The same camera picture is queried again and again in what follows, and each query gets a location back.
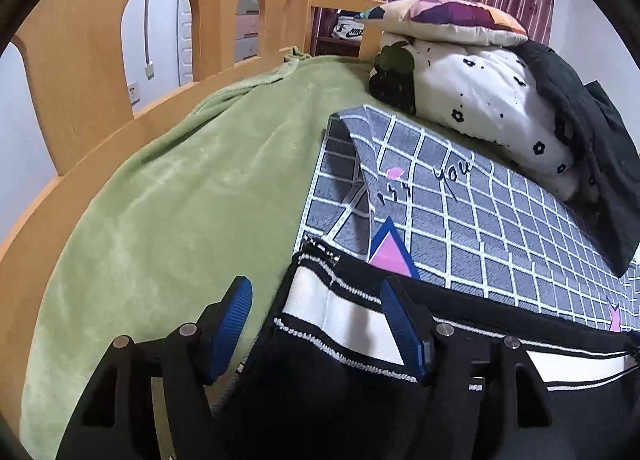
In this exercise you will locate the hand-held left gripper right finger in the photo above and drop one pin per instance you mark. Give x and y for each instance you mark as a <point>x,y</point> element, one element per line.
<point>402,330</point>

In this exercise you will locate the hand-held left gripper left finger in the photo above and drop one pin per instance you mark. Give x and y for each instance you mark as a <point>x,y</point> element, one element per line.
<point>230,330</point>

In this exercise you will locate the black pants with white waistband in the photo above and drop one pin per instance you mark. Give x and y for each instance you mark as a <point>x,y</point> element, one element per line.
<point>320,415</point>

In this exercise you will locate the green fleece blanket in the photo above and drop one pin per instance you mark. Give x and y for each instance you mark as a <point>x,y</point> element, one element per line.
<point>175,220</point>

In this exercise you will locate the grey checked star blanket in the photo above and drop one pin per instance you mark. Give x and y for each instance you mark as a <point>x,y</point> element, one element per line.
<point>500,220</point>

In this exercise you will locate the white floral quilt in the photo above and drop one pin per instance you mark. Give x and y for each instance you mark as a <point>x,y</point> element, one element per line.
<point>475,85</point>

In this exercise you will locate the black jacket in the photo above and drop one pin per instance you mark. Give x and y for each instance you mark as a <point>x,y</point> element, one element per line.
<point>600,165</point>

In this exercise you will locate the dark wooden nightstand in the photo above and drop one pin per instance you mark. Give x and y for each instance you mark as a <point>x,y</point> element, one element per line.
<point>332,46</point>

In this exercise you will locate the white ribbed panel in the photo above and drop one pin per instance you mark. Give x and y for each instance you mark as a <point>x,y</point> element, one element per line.
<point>185,40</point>

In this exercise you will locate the white and black bag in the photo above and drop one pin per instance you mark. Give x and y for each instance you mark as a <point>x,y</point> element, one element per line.
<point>350,29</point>

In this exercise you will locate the colourful geometric pillow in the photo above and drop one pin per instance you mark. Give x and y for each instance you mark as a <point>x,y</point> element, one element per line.
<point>450,20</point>

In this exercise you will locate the white wall socket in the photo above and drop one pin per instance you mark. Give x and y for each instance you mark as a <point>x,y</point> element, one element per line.
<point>133,93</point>

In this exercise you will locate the wooden bed frame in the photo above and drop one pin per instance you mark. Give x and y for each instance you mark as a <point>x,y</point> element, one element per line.
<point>75,40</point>

